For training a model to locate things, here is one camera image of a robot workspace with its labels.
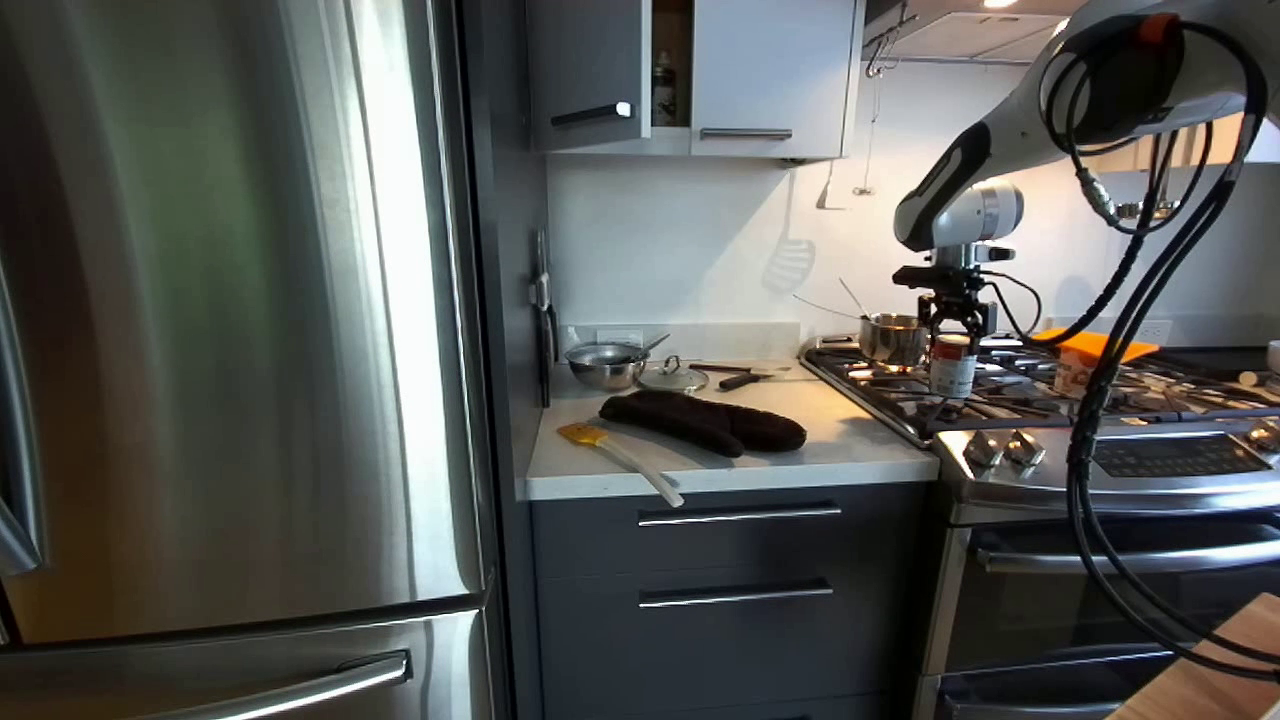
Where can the stainless steel gas stove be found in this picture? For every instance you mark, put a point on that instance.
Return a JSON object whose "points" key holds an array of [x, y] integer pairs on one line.
{"points": [[1063, 591]]}

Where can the stainless steel refrigerator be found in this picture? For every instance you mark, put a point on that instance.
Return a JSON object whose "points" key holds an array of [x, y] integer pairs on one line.
{"points": [[243, 445]]}

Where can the left stove knob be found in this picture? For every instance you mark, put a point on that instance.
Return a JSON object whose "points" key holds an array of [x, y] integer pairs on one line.
{"points": [[981, 453]]}

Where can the range hood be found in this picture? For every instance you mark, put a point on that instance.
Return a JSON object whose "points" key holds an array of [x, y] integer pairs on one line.
{"points": [[963, 28]]}

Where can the stove knob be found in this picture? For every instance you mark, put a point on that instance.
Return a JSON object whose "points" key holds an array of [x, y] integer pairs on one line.
{"points": [[1021, 451], [981, 453]]}

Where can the grey upper cabinet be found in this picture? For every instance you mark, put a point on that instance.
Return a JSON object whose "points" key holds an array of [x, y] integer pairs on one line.
{"points": [[593, 72]]}

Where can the small metal pot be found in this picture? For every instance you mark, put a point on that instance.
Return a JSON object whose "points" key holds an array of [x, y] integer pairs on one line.
{"points": [[894, 340]]}

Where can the white upper cabinet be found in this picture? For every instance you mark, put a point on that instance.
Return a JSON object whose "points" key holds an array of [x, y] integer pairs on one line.
{"points": [[768, 77]]}

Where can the right stove knob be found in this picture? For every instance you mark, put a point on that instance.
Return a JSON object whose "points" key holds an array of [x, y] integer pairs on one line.
{"points": [[1021, 451]]}

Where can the red white can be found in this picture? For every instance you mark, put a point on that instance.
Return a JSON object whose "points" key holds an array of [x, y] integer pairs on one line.
{"points": [[952, 367]]}

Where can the small plate with utensils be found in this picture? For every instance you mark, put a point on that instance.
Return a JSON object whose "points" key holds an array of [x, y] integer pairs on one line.
{"points": [[674, 375]]}

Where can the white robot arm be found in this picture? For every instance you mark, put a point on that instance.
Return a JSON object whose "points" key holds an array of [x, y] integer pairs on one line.
{"points": [[1118, 68]]}

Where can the steel mixing bowl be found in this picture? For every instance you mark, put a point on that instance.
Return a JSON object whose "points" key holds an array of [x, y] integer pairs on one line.
{"points": [[609, 367]]}

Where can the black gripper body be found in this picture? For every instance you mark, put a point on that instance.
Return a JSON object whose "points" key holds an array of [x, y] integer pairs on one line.
{"points": [[948, 290]]}

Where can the black oven mitt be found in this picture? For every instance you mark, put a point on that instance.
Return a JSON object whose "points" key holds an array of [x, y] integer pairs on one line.
{"points": [[724, 429]]}

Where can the grey drawer cabinet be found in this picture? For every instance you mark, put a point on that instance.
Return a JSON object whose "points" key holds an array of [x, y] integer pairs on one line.
{"points": [[745, 606]]}

